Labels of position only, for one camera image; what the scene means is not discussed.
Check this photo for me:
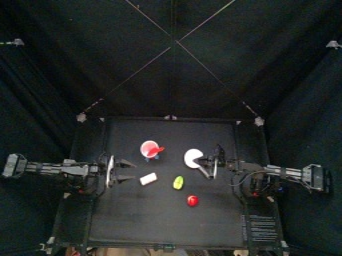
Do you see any white rectangular block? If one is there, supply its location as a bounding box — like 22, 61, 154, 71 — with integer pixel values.
137, 171, 158, 187

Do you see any yellow green toy food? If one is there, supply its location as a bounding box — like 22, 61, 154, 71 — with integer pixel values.
172, 175, 185, 191

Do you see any red cup white inside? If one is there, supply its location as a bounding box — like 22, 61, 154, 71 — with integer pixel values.
138, 139, 161, 159

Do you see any red toy tomato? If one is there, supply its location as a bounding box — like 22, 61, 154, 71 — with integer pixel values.
185, 194, 200, 208

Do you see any white text label sticker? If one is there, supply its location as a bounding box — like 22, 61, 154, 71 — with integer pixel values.
247, 214, 280, 245

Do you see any small green black clamp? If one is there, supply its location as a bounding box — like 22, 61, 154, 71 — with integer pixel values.
152, 243, 177, 252

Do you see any black cloth curtain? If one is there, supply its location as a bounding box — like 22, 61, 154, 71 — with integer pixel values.
0, 0, 342, 256

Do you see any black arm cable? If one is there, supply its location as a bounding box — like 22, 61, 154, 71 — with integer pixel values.
228, 169, 268, 188

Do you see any grey table corner bracket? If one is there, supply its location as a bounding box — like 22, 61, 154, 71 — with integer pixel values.
38, 235, 57, 256
279, 240, 291, 256

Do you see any thin tan cord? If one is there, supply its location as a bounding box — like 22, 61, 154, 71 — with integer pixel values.
81, 0, 237, 115
122, 0, 261, 118

